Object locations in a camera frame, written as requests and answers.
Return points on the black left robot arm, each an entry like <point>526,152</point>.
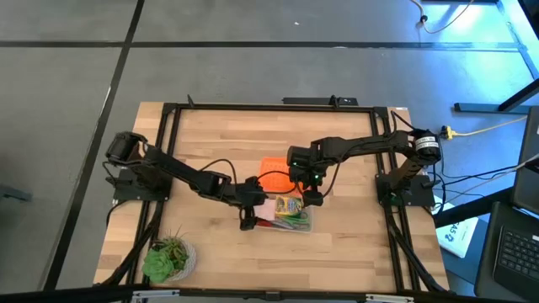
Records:
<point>181,172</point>

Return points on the pink sticky notes pad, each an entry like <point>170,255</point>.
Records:
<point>266,210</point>

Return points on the dark laptop lid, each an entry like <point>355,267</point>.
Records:
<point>528,168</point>

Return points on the orange pencil box lid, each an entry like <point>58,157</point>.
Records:
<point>275,183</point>

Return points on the black laptop with keyboard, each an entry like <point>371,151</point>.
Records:
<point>518,252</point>

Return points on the black aluminium table frame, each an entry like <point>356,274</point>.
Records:
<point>273,107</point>

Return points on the potted green succulent plant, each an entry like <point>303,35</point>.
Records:
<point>160,263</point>

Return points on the purple pen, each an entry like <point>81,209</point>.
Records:
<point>284,226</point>

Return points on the black power strip bar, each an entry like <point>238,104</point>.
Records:
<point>311,101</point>

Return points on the black gantry bar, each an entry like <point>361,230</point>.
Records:
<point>63,294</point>

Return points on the yellow green crayon box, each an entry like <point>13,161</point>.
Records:
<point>288,206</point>

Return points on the white printed booklet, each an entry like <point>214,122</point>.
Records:
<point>459,235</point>

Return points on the red pen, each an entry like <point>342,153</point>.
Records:
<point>263,224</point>

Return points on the clear plastic pencil box base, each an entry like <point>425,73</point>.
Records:
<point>311,229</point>

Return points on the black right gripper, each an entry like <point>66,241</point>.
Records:
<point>307,168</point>

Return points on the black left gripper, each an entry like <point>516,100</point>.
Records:
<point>248,189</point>

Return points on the black office desk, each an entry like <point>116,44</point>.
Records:
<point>484,108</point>

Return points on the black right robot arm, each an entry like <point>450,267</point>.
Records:
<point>370,143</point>

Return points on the silver metal bracket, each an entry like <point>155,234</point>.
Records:
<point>389,298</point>
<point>156,293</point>

